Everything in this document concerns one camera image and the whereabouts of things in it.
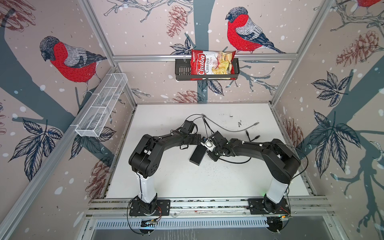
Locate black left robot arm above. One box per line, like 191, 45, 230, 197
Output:
129, 120, 201, 216

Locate white mesh wall shelf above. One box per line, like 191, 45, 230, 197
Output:
75, 73, 128, 138

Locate black wire wall basket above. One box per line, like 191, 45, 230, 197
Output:
175, 58, 240, 81

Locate red cassava chips bag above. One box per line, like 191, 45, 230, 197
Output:
191, 50, 236, 74

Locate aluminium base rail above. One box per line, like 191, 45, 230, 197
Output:
84, 196, 336, 219

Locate grey ethernet cable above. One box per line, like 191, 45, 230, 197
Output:
201, 113, 261, 133

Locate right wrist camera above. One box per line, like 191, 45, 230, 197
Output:
201, 137, 216, 152

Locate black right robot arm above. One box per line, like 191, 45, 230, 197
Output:
202, 132, 301, 214

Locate black network switch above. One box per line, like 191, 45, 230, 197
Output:
190, 145, 207, 166

